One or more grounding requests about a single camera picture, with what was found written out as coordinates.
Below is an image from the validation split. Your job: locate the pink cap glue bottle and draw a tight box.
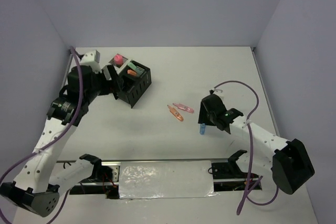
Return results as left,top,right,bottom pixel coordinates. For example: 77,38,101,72
113,54,123,66

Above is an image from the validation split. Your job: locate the blue utility knife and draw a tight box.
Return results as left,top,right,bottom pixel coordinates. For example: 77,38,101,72
199,123,206,135

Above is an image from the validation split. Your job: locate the orange cap highlighter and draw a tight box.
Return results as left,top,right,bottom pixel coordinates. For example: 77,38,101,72
127,69,137,77

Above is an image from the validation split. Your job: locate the green highlighter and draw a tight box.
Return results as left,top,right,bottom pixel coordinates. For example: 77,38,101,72
128,62,140,72

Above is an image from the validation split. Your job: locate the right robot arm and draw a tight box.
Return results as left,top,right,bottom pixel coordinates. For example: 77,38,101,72
198,93,315,195

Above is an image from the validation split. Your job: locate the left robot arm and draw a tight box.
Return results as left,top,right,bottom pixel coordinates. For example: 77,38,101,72
1,65,122,217

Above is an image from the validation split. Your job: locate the white slotted container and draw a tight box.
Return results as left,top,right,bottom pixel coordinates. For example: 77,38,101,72
109,54,131,74

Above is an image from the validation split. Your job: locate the pink utility knife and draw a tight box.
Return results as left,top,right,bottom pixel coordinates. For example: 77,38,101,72
173,103,194,114

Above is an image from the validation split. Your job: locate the silver foil covered plate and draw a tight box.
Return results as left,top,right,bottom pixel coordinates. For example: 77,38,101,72
119,161,216,199

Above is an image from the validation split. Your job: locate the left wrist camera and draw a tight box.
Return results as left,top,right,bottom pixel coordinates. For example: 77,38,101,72
80,50,101,71

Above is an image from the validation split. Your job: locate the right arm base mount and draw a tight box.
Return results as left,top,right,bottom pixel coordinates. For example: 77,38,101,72
207,161,247,192

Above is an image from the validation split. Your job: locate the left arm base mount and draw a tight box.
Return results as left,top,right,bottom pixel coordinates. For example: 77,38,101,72
69,163,120,199

